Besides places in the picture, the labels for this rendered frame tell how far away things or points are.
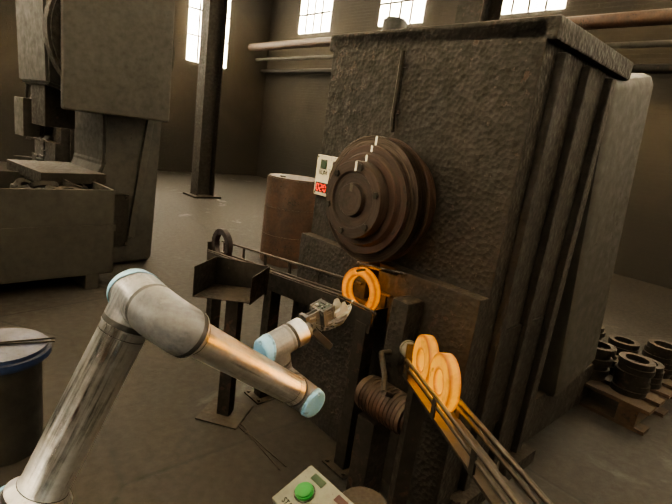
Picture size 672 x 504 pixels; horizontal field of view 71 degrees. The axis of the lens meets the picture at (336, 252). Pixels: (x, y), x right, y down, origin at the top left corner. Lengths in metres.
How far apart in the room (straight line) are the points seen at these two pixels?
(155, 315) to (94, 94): 2.97
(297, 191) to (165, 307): 3.59
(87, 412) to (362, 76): 1.55
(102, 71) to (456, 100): 2.80
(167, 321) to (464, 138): 1.14
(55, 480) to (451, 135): 1.51
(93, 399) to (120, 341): 0.14
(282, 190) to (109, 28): 1.90
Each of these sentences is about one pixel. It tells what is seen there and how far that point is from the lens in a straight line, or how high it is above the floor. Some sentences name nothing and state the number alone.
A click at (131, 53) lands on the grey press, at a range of 4.06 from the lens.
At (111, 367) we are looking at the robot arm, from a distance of 1.22.
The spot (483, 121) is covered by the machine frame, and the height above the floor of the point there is 1.44.
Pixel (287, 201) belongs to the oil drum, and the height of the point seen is 0.67.
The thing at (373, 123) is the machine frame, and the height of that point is 1.40.
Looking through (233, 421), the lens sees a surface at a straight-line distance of 2.35.
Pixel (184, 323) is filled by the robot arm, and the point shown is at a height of 0.89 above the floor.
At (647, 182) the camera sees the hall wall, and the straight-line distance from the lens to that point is 7.63.
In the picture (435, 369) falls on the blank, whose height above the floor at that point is 0.74.
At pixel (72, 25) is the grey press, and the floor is 1.80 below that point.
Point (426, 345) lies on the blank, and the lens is 1.45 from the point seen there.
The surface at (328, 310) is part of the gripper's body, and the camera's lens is 1.57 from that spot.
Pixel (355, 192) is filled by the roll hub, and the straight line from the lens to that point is 1.70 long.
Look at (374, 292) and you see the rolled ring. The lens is 1.81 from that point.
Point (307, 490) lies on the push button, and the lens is 1.10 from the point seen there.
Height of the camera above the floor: 1.32
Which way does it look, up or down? 13 degrees down
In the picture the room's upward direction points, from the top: 8 degrees clockwise
